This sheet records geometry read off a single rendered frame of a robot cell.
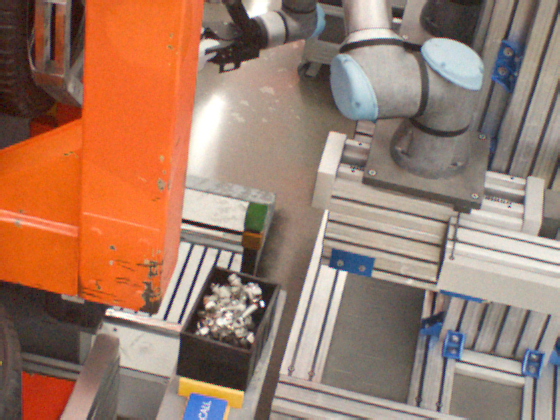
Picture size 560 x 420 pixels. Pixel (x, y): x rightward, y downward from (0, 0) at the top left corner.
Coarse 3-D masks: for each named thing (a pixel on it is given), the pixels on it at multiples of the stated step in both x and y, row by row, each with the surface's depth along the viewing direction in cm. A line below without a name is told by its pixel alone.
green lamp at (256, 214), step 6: (252, 204) 240; (258, 204) 241; (252, 210) 239; (258, 210) 239; (264, 210) 239; (246, 216) 239; (252, 216) 238; (258, 216) 238; (264, 216) 238; (246, 222) 240; (252, 222) 239; (258, 222) 239; (264, 222) 239; (246, 228) 240; (252, 228) 240; (258, 228) 240
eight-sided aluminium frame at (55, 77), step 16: (48, 0) 236; (64, 0) 236; (48, 16) 242; (64, 16) 238; (48, 32) 244; (64, 32) 240; (48, 48) 247; (64, 48) 243; (48, 64) 248; (64, 64) 245; (80, 64) 277; (48, 80) 248; (64, 80) 248; (80, 80) 279; (64, 96) 267; (80, 96) 264
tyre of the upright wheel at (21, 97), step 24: (0, 0) 233; (24, 0) 238; (0, 24) 235; (24, 24) 241; (0, 48) 238; (24, 48) 245; (0, 72) 243; (24, 72) 248; (0, 96) 250; (24, 96) 252; (48, 96) 270
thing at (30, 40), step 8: (32, 0) 287; (72, 0) 286; (32, 8) 257; (72, 8) 286; (80, 8) 286; (32, 16) 256; (72, 16) 285; (80, 16) 285; (32, 24) 255; (72, 24) 285; (80, 24) 285; (32, 32) 255; (72, 32) 284; (32, 40) 257; (72, 40) 283; (32, 48) 280; (72, 48) 282; (32, 56) 278; (32, 64) 254; (32, 72) 255
